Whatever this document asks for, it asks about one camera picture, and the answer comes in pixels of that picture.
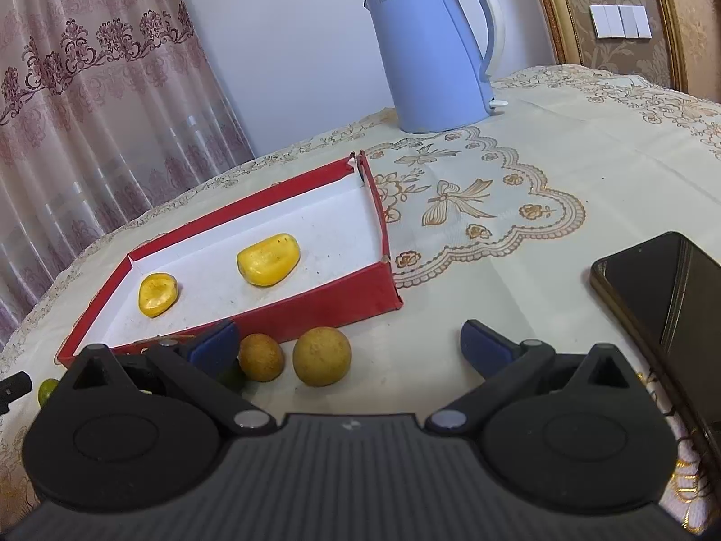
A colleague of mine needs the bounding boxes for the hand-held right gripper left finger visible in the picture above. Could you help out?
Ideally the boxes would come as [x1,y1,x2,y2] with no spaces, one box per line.
[48,319,278,436]

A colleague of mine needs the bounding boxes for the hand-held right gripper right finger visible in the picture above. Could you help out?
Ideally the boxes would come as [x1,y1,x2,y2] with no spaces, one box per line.
[424,319,657,435]

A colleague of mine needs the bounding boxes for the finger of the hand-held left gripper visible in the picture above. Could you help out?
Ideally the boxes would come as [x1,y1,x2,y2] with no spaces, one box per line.
[0,371,32,413]

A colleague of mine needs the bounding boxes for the small brown longan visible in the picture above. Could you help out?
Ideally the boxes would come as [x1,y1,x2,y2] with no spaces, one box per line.
[239,334,285,382]

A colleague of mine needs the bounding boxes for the large brown longan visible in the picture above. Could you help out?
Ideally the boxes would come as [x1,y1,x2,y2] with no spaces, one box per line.
[292,327,353,389]

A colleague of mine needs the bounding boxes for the red cardboard box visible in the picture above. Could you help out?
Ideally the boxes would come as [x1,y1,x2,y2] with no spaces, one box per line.
[56,150,404,370]

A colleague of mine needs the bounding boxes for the small yellow mango piece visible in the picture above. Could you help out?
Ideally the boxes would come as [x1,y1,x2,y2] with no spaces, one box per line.
[138,273,181,318]

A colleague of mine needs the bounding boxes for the large yellow mango piece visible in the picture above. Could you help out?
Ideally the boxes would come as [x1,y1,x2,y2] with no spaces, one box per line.
[237,233,301,287]

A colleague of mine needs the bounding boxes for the black smartphone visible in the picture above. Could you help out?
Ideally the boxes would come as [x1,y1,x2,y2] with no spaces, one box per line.
[590,231,721,463]

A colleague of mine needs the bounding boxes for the pink patterned curtain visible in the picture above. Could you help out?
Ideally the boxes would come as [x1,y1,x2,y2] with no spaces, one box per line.
[0,0,254,344]

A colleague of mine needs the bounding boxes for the blue electric kettle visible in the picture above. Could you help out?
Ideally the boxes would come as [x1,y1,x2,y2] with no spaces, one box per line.
[363,0,509,135]

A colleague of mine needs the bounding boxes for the white light switch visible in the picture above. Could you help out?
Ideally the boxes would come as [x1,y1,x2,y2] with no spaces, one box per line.
[589,4,650,41]

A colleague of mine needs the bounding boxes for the gold framed wall panel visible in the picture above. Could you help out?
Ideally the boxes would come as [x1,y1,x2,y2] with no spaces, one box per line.
[526,0,721,105]

